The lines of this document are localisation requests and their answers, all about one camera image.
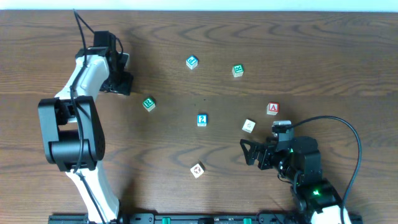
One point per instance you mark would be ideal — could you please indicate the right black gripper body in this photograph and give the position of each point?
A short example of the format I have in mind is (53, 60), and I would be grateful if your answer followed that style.
(265, 154)

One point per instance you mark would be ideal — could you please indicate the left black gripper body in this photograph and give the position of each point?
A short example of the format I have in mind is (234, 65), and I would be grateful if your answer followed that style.
(117, 86)

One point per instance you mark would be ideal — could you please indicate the red letter A block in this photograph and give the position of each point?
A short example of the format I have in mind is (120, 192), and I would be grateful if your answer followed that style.
(272, 108)

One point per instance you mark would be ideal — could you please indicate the blue number 2 block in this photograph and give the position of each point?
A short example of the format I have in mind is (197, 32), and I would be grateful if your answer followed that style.
(202, 120)

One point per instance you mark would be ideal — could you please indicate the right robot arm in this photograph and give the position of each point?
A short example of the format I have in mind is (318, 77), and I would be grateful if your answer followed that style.
(298, 160)

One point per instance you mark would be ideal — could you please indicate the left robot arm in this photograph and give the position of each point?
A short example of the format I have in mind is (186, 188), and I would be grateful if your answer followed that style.
(72, 133)

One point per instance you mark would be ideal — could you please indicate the plain white wooden block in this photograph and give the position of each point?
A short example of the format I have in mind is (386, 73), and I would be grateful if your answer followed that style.
(248, 126)

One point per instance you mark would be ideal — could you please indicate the green letter R block left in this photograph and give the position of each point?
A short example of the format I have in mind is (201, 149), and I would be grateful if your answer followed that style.
(149, 104)

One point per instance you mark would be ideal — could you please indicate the green letter r block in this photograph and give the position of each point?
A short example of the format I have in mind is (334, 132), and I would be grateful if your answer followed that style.
(149, 104)
(238, 70)

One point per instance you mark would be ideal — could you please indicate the white block red symbol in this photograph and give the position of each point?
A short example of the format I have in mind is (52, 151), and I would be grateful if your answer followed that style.
(197, 170)

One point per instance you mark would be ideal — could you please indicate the blue letter block top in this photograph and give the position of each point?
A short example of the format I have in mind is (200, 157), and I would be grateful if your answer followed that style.
(191, 62)

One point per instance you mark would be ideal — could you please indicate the green letter R block right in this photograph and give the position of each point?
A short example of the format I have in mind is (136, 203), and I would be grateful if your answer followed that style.
(238, 70)

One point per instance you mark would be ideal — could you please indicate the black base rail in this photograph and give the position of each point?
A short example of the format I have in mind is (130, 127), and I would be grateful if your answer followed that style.
(149, 218)

